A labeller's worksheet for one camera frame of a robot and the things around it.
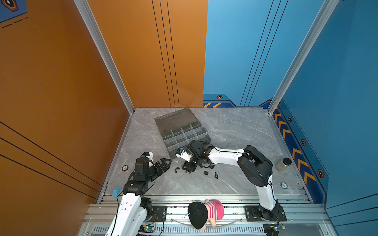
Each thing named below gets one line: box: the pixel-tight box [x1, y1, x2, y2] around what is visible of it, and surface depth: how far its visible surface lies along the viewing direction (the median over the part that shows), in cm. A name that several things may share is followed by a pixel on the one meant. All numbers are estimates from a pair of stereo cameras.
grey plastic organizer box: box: [154, 107, 212, 160], surface depth 107 cm
